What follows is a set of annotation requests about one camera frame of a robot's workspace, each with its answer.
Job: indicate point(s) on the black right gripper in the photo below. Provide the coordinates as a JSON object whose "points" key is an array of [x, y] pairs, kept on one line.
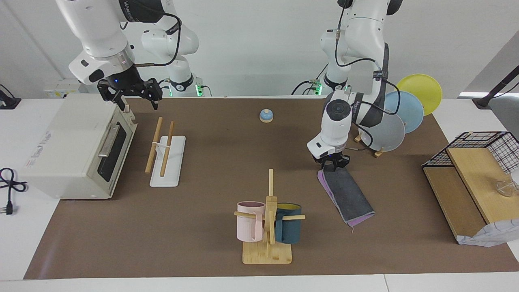
{"points": [[123, 81]]}

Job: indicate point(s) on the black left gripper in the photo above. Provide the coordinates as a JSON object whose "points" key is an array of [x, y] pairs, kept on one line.
{"points": [[331, 156]]}

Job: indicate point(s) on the purple and grey towel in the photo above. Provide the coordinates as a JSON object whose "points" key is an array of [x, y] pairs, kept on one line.
{"points": [[348, 194]]}

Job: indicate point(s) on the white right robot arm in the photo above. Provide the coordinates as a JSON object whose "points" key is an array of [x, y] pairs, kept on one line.
{"points": [[97, 36]]}

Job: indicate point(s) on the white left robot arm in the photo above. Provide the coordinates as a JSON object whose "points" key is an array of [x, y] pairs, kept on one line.
{"points": [[365, 36]]}

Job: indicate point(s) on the wooden plate rack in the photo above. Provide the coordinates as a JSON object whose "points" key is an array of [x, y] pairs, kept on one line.
{"points": [[378, 153]]}

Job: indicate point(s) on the white towel rack wooden bars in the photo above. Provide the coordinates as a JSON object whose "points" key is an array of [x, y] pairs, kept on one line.
{"points": [[172, 162]]}

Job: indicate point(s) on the grey plate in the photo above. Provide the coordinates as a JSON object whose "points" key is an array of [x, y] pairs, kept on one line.
{"points": [[385, 136]]}

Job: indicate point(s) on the white power strip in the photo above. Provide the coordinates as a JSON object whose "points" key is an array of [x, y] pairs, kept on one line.
{"points": [[61, 92]]}

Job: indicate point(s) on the dark teal mug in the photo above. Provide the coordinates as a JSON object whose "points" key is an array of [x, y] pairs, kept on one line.
{"points": [[290, 227]]}

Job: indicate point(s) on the beige toaster oven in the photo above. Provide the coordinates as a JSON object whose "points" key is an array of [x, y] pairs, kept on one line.
{"points": [[69, 142]]}

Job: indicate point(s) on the light blue plate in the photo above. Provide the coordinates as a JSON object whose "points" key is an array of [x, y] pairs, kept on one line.
{"points": [[411, 113]]}

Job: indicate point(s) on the pink mug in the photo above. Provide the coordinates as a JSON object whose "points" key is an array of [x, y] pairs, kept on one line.
{"points": [[248, 225]]}

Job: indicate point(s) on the wooden mug tree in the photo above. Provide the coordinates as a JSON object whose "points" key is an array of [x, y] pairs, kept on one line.
{"points": [[267, 253]]}

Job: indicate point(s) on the yellow plate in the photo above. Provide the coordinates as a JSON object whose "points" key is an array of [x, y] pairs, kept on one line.
{"points": [[423, 91]]}

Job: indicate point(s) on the brown table mat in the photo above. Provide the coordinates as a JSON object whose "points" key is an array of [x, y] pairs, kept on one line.
{"points": [[202, 227]]}

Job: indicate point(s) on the clear glass cup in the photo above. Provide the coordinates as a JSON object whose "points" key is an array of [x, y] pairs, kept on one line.
{"points": [[507, 188]]}

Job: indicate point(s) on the black clamp mount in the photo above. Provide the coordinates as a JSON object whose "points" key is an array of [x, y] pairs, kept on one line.
{"points": [[8, 101]]}

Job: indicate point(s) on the black camera stand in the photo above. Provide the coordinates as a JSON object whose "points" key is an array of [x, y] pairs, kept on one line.
{"points": [[496, 87]]}

